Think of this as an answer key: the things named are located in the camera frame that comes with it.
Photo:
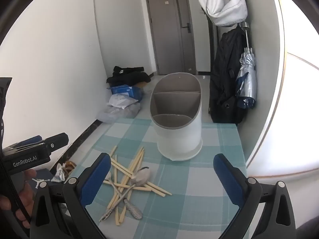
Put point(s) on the crumpled white paper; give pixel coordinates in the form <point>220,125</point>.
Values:
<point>59,173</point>

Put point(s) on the grey plastic bag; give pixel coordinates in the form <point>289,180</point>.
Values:
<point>112,114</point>

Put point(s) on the white gold-trimmed panel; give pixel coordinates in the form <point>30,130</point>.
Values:
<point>299,117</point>

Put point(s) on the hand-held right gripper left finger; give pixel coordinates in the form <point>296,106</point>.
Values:
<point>96,179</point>

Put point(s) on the black backpack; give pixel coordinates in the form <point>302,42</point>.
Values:
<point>224,67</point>

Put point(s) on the teal checkered tablecloth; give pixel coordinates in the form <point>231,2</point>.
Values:
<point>199,191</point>

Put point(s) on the pile of black clothes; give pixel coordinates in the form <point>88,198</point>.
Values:
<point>129,77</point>

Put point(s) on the blue cardboard box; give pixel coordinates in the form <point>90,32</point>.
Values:
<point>132,90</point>

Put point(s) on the white plastic mailer bag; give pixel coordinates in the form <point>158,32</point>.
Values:
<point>119,100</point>

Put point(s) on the white grey utensil holder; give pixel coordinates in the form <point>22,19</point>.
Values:
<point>179,139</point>

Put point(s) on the silver folded umbrella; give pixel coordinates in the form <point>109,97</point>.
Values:
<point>246,79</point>

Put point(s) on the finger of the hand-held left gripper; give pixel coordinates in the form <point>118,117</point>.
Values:
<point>30,140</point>
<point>56,141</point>

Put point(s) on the bunch of wooden chopsticks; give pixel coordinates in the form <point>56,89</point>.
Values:
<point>135,163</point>

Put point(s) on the person's left hand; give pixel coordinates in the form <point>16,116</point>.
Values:
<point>28,194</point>

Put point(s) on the dark blue shoe box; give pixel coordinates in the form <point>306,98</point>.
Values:
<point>47,174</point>

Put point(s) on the brown curled object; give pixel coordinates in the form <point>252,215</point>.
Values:
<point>71,165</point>

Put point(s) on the white hanging bag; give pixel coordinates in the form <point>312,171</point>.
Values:
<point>224,5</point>

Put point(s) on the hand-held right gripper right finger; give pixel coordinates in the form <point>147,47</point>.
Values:
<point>226,176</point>

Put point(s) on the grey entrance door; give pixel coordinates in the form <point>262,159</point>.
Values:
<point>169,34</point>

